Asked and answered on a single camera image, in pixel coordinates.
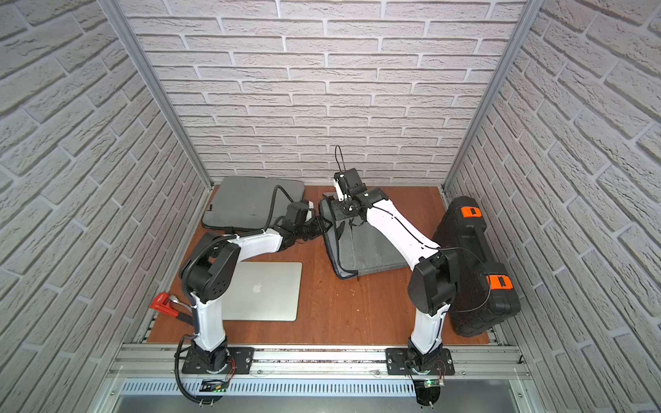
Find grey laptop bag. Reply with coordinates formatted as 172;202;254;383
318;193;408;280
201;177;305;232

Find silver laptop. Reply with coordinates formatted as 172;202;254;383
222;262;302;322

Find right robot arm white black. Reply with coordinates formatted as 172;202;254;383
336;188;459;374

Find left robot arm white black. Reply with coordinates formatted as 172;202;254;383
180;216;331;373

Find black tool case orange latches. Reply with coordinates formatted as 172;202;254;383
433;196;521;337

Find right green circuit board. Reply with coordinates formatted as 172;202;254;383
422;378;445;388

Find green circuit board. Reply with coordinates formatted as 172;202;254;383
199;380;230;393
422;378;445;388

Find left green circuit board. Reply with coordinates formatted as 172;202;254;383
199;380;230;393

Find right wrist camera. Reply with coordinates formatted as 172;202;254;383
333;168;367;201

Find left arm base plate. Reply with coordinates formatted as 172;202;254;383
182;347;255;375

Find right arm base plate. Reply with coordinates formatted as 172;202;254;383
385;346;455;376

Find red handled pliers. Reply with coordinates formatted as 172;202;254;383
150;293;194;326

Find black corrugated cable left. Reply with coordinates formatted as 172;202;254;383
174;332;218;405

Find aluminium front rail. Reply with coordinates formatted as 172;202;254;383
108;344;532;380

